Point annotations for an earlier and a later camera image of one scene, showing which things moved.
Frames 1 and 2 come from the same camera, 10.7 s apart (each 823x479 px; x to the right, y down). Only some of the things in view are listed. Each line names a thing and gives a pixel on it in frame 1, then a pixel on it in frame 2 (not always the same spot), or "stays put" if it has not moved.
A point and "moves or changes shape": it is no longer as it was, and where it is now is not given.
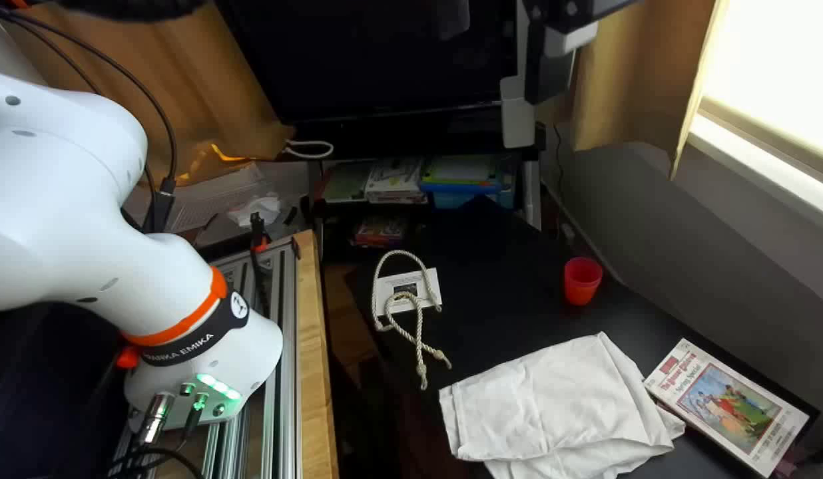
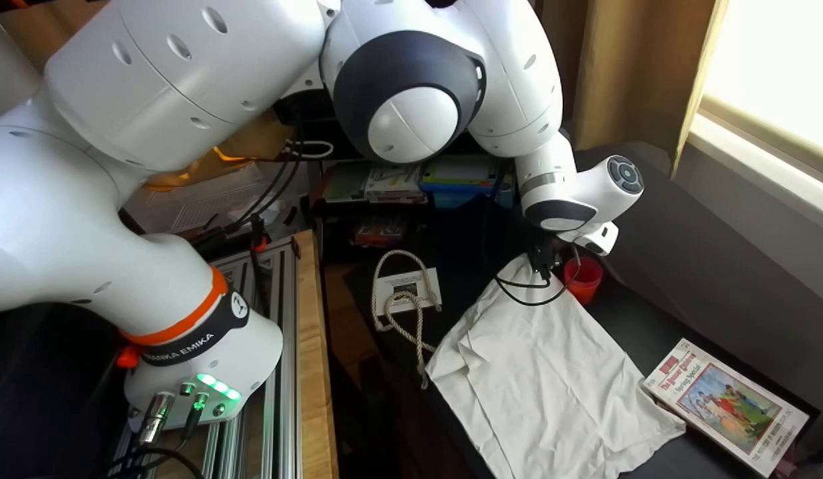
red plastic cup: x=580 y=280 stays put
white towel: x=572 y=409 moves or changes shape
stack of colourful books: x=459 y=182 stays put
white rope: x=375 y=280 stays put
